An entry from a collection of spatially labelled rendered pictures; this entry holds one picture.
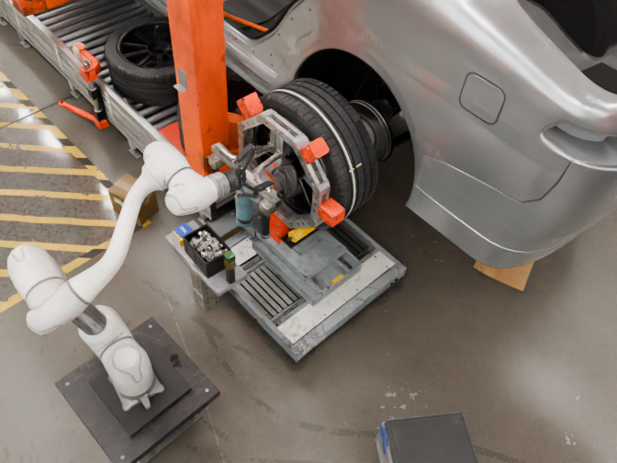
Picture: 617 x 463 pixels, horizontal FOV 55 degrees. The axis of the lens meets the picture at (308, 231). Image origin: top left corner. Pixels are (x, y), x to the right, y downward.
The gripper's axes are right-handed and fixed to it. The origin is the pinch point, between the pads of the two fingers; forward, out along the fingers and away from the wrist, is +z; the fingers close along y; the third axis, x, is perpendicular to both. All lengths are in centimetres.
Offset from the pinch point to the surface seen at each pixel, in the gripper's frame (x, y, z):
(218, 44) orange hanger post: 53, 32, 24
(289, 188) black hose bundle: 9.5, -18.6, 18.9
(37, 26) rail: 272, 14, 41
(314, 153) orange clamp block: 2.5, -4.2, 26.5
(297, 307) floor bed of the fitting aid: 35, -104, 44
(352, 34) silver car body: 12, 35, 60
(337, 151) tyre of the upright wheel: 2.0, -6.8, 39.4
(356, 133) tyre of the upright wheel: 2, -3, 51
